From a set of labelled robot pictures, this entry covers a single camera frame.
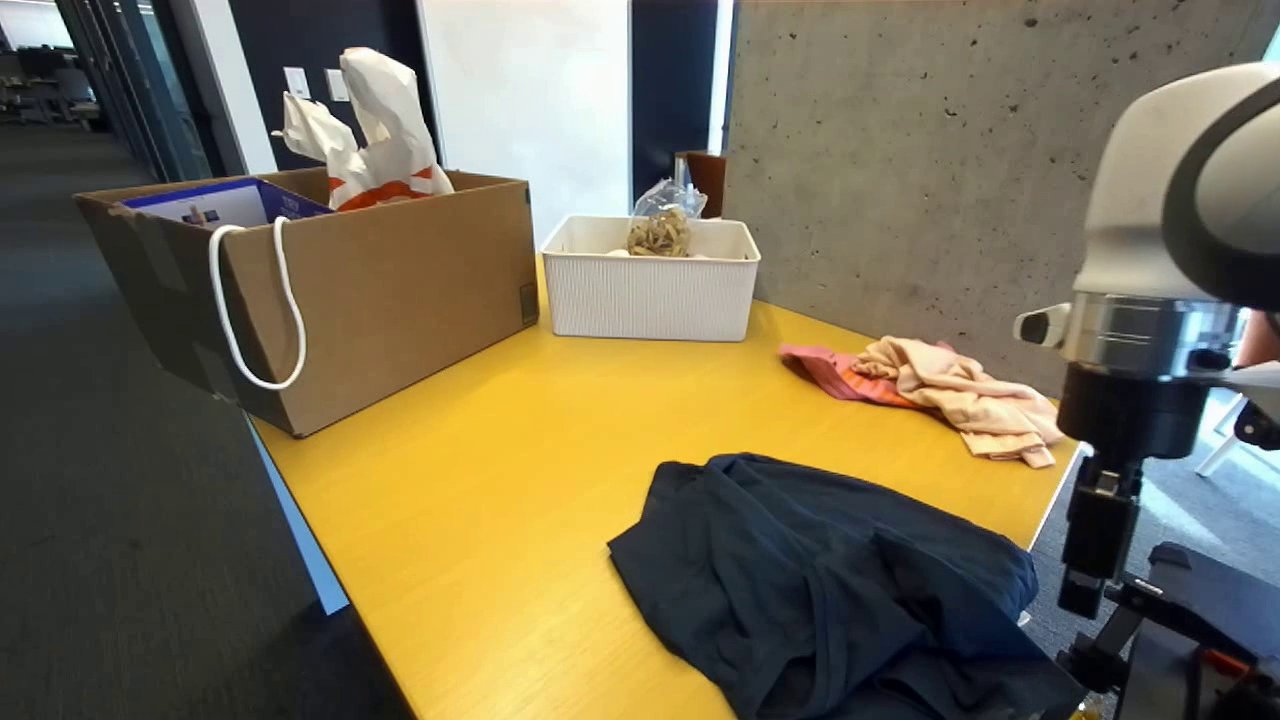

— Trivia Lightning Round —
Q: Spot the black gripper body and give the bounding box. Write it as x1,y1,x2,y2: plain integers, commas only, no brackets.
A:
1057,357,1212,540

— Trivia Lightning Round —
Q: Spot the black shirt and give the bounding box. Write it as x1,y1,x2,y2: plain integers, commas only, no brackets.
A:
609,450,1087,720

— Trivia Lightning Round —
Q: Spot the black orange bar clamp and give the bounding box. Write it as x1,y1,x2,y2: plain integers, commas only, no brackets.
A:
1045,570,1280,720

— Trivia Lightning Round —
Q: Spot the black office chair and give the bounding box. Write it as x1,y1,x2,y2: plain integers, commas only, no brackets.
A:
1190,397,1280,479

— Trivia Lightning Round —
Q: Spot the peach cloth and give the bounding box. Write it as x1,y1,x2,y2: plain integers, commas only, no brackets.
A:
853,331,1072,471

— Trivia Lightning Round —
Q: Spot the pink cloth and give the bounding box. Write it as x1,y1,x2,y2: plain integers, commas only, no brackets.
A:
776,342,921,411

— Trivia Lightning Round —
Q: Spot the brown wooden object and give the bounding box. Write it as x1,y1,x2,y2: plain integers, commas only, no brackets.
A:
674,148,730,218

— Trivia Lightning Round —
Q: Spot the white plastic bin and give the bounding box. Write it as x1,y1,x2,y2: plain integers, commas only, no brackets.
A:
535,211,764,342

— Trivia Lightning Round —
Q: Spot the clear plastic bag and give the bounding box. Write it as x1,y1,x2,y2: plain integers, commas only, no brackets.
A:
628,155,713,225

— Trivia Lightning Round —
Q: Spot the brown cardboard box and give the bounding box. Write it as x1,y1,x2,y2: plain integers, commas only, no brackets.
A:
71,165,544,441

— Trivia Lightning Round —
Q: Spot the blue and white box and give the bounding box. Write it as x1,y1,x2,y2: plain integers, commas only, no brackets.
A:
125,181,332,230

